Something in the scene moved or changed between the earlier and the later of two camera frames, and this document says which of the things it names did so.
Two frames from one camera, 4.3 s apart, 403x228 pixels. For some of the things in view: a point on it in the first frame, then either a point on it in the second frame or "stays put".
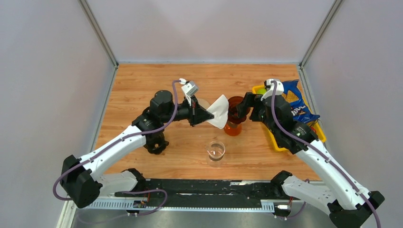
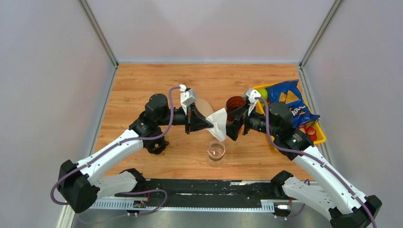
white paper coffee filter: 220,109 -> 219,120
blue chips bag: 300,111 stays put
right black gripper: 251,100 -> 232,128
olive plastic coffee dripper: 155,143 stays put
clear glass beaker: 215,150 stays put
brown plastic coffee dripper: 232,109 stays put
